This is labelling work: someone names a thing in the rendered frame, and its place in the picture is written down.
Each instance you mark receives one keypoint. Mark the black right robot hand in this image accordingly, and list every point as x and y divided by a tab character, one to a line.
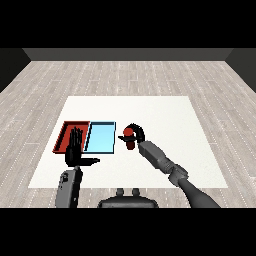
140	133

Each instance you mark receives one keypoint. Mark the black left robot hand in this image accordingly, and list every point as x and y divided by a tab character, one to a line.
73	154

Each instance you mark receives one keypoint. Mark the small red can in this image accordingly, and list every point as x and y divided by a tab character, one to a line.
129	137

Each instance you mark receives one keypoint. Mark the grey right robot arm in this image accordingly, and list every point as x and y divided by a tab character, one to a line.
172	170

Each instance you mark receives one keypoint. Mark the red shallow open box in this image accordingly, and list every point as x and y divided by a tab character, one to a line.
66	137

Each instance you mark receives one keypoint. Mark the light blue shallow open box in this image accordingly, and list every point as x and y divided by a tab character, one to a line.
100	137

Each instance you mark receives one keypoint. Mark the dark grey robot body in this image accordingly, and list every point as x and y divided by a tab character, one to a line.
128	200

